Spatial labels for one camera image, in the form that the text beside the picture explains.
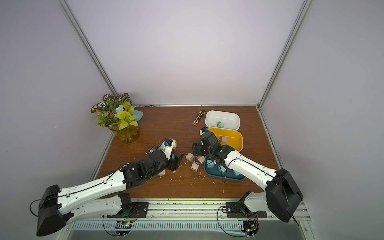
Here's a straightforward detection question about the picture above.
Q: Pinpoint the teal plug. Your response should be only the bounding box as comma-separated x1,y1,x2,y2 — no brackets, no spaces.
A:
207,160,215,169

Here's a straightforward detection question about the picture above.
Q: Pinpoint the green plug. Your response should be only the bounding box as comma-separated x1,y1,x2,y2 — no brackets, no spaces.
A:
217,122,225,128

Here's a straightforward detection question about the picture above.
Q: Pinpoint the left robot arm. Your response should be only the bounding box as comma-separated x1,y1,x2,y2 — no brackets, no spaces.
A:
35,150,184,237

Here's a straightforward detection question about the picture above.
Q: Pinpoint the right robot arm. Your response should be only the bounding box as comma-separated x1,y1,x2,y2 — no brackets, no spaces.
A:
192,132,304,223

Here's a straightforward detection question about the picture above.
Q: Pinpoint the dark teal storage box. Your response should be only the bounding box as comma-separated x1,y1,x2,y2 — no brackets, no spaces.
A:
204,158,246,182

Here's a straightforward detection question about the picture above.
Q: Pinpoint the yellow storage box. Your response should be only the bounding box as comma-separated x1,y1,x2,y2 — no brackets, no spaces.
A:
209,128,243,152

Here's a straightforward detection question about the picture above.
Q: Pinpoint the white storage box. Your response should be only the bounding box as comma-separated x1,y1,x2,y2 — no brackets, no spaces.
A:
205,110,240,131

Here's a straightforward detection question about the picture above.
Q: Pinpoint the light blue oval object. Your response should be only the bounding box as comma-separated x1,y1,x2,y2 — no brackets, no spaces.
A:
132,110,144,122

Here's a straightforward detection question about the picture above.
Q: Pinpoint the artificial plant in amber vase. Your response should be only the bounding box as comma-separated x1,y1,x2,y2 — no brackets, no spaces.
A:
91,93,140,144

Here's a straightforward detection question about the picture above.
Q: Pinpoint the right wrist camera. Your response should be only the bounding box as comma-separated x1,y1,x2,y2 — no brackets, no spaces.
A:
200,127,209,135

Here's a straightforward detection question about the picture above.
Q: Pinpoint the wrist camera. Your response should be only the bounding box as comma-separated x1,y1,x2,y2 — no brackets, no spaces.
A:
200,127,209,135
162,138,177,160

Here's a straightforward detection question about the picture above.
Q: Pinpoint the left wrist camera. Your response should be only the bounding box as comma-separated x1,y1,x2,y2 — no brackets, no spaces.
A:
162,138,177,160

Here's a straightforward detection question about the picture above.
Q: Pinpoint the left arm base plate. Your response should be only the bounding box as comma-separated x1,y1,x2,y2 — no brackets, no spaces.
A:
107,202,149,219

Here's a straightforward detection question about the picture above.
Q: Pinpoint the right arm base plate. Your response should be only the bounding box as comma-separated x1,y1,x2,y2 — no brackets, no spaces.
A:
224,202,267,219

